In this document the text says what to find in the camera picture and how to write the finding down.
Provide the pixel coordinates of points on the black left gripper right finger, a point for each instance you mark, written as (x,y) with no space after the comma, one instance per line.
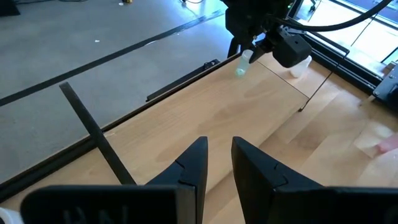
(258,174)

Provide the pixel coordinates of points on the clear white medicine bottle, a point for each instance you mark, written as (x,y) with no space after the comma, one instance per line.
(300,67)

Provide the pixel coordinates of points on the teal medicine bottle white cap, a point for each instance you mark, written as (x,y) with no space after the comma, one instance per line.
(242,63)

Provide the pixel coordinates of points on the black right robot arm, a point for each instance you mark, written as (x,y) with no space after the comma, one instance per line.
(388,90)

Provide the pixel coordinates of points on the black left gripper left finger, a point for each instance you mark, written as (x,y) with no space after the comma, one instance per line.
(192,161)

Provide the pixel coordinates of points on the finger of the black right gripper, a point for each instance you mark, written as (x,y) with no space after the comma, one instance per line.
(234,46)
(259,49)

